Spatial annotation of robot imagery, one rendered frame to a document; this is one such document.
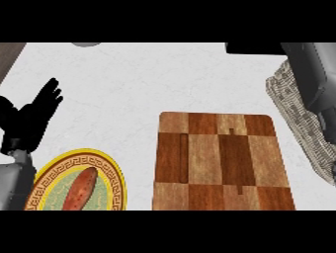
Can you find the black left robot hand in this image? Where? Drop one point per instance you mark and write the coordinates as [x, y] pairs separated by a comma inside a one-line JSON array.
[[28, 125]]

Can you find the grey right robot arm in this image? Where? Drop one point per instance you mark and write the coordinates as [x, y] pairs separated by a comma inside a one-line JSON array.
[[322, 72]]

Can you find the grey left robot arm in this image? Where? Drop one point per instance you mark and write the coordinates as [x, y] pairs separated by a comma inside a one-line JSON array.
[[4, 187]]

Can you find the checkered wooden cutting board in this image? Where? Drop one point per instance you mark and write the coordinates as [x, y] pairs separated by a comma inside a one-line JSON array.
[[223, 161]]

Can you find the red sausage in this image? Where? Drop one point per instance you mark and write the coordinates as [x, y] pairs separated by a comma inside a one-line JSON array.
[[81, 189]]

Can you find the yellow rimmed patterned plate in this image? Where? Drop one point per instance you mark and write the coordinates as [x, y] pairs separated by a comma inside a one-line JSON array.
[[103, 184]]

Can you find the grey round object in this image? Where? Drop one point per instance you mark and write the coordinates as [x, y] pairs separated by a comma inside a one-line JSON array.
[[87, 44]]

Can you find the dark appliance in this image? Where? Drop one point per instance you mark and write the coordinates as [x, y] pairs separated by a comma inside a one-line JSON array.
[[254, 48]]

